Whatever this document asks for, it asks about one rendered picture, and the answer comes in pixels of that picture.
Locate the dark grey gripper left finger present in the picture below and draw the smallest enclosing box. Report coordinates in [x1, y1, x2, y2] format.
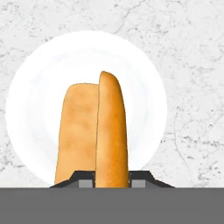
[49, 170, 96, 189]

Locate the golden brown hot dog bun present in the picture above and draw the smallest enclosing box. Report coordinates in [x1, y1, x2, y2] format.
[53, 70, 130, 189]

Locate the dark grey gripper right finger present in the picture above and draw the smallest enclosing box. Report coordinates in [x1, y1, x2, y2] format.
[128, 170, 175, 189]

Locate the white round plate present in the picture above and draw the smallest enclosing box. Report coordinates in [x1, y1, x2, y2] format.
[4, 30, 169, 187]

